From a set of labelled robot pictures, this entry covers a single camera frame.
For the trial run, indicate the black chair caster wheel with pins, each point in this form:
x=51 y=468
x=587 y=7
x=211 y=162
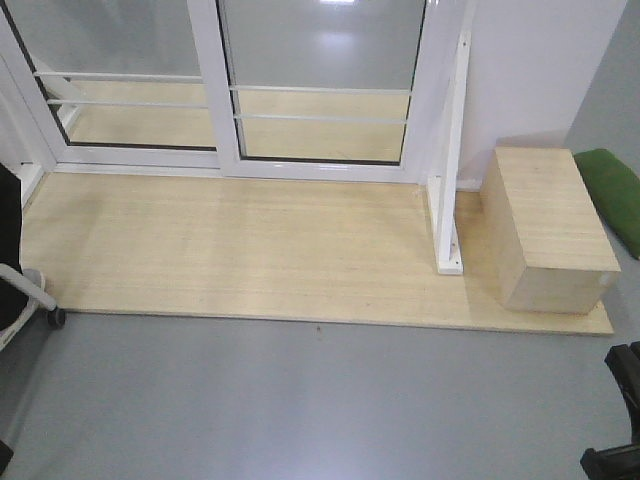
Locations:
x=56 y=318

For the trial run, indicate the white framed sliding glass door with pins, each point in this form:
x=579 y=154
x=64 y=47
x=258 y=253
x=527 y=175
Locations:
x=416 y=158

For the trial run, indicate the white fixed glass door panel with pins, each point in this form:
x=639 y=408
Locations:
x=116 y=84

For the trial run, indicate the light wooden box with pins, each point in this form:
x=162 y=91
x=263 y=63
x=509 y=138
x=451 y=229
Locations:
x=552 y=252

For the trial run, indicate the white triangular support brace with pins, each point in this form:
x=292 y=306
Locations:
x=442 y=180

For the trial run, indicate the green sandbag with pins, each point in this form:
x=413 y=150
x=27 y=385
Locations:
x=614 y=191

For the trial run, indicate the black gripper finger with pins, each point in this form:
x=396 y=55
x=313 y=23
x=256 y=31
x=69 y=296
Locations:
x=614 y=463
x=6 y=455
x=623 y=362

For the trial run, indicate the light wooden floor platform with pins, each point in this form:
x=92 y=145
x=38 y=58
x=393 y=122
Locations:
x=354 y=253

